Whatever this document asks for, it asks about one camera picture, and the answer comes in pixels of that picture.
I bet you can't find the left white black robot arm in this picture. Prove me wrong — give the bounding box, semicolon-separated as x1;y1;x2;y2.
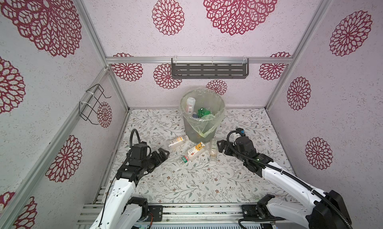
91;142;170;229

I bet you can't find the green soda bottle yellow cap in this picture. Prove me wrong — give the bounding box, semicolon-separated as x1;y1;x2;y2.
197;108;214;120

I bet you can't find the white bottle red cap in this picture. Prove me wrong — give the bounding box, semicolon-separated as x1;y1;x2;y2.
186;97;196;116

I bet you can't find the clear bottle green white label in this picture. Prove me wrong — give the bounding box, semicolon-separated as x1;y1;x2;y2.
209;138;218;162

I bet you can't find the grey slotted wall shelf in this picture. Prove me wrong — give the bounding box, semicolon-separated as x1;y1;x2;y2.
171;58;249;79

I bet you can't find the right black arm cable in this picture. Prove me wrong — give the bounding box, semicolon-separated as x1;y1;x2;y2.
226;130;355;229

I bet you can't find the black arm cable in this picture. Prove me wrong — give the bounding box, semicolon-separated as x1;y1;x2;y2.
226;130;355;229
128;128;142;158

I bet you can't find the clear bottle orange label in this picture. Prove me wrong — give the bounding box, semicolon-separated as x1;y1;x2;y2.
166;135;189;150

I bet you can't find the clear bottle sunflower label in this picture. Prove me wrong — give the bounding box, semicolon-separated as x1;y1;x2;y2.
177;142;206;166

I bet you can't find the translucent green bin liner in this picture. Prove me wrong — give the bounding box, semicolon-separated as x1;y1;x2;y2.
179;87;226;138

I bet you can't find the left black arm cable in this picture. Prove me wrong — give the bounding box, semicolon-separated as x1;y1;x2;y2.
128;128;142;158

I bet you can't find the grey mesh waste bin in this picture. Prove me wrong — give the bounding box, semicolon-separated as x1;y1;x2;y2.
180;89;226;145

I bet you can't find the black wire wall rack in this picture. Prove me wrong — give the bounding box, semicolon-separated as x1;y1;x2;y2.
78;84;111;125

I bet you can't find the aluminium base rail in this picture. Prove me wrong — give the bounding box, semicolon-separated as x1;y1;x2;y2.
77;202;329;226

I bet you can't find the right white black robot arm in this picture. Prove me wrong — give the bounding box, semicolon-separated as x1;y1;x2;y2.
216;128;352;229

